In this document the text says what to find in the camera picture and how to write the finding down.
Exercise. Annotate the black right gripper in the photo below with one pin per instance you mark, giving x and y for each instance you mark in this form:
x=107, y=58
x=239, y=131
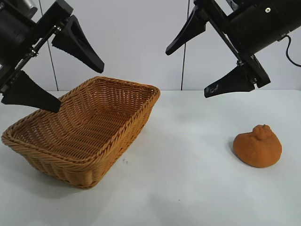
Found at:
x=261, y=26

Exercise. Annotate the brown woven wicker basket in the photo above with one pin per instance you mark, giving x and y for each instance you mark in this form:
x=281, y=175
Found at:
x=82, y=131

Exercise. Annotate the brown bread bun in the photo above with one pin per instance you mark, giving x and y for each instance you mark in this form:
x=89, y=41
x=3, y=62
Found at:
x=256, y=150

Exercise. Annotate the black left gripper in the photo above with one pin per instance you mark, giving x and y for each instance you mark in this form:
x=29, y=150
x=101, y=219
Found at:
x=14, y=35

